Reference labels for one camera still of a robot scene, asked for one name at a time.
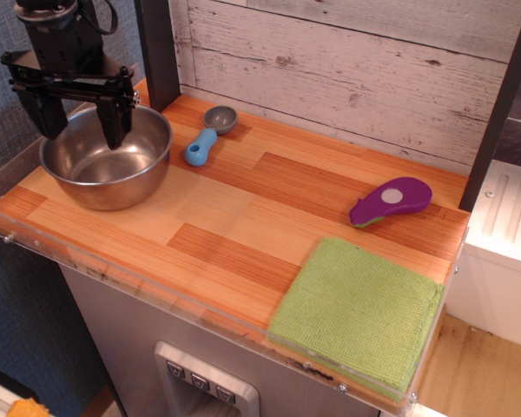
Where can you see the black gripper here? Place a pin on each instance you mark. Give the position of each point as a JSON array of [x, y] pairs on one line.
[[67, 61]]

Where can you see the yellow object bottom left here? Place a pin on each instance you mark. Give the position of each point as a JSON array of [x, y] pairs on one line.
[[27, 408]]

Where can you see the clear acrylic guard rail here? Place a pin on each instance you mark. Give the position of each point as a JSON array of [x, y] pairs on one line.
[[66, 255]]

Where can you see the stainless steel bowl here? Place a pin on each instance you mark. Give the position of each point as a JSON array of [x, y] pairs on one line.
[[97, 177]]

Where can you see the blue handled grey spoon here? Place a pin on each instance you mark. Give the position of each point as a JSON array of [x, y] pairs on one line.
[[218, 121]]

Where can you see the dark left vertical post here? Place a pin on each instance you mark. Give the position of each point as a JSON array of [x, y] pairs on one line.
[[158, 52]]

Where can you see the silver dispenser button panel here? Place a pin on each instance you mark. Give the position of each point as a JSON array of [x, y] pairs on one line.
[[193, 387]]

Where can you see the dark right vertical post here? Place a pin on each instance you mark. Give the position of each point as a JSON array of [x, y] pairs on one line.
[[506, 96]]

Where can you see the dark vertical post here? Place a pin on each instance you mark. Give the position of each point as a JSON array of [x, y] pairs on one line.
[[506, 96], [158, 52]]

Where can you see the green cloth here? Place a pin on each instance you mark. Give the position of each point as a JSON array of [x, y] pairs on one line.
[[364, 316]]

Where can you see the grey toy fridge cabinet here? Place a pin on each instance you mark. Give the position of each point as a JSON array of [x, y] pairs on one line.
[[126, 328]]

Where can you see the purple toy eggplant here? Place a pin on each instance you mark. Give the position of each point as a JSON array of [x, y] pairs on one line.
[[402, 195]]

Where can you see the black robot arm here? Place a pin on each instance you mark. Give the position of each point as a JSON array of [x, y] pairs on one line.
[[57, 8]]

